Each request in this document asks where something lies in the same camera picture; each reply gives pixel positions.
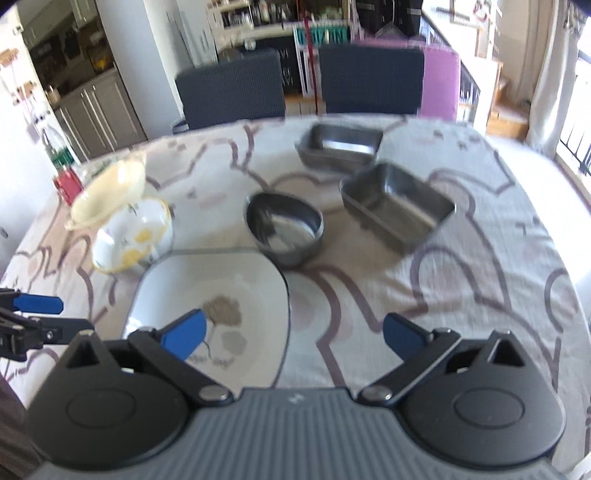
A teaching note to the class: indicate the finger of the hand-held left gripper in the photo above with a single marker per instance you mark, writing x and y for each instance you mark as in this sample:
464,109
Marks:
39,304
55,333

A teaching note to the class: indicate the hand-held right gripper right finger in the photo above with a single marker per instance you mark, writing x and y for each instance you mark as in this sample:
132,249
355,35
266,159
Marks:
404,336

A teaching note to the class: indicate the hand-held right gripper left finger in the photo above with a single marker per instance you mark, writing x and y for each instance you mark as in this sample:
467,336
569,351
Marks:
184,334

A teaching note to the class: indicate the cream white mug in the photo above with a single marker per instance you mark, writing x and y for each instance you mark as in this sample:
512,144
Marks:
134,240

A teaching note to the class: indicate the rectangular metal tray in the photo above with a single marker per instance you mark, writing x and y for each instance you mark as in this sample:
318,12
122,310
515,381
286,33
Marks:
397,207

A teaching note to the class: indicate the cream bowl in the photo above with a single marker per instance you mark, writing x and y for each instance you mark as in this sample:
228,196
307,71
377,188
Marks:
108,194

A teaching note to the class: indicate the oval metal bowl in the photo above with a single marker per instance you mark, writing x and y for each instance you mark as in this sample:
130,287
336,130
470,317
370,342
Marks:
286,230

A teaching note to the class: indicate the square grey bowl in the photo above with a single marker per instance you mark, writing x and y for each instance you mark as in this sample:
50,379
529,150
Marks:
339,147

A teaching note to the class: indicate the printed tablecloth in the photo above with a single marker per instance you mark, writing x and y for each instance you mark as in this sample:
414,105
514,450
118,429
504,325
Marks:
461,286

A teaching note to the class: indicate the red drink can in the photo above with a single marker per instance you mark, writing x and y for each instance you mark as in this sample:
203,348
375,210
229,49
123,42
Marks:
68,187

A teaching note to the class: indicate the clear water bottle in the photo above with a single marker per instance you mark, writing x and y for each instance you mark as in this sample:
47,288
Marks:
57,152

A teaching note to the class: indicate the grey cabinet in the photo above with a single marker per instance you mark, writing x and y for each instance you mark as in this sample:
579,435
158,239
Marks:
99,115

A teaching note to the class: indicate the dark grey chair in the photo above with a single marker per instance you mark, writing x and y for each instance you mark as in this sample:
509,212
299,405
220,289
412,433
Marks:
369,81
231,90

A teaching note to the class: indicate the beige curtain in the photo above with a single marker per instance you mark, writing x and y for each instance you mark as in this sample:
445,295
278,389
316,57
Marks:
551,78

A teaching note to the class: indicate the teal lettered sign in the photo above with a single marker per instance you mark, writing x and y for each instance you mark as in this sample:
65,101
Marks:
323,36

